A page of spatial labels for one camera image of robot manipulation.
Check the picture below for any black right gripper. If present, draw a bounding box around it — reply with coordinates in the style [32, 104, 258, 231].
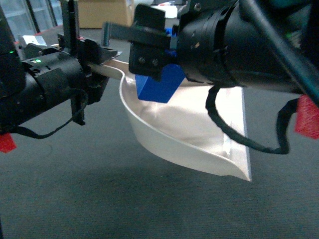
[102, 4, 175, 81]

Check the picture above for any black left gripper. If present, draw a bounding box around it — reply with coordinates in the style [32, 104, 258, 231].
[58, 0, 120, 125]

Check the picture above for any blue plastic block part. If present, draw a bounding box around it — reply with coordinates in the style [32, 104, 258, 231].
[135, 31, 185, 103]

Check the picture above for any large cardboard box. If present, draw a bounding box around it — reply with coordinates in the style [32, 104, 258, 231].
[78, 0, 133, 28]

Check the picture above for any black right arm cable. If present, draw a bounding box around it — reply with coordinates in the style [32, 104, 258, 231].
[205, 86, 301, 155]

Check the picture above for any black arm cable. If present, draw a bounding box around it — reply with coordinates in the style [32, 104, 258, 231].
[205, 86, 301, 155]
[9, 88, 89, 139]

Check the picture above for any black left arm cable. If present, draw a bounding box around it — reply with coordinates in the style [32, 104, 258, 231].
[9, 88, 89, 139]

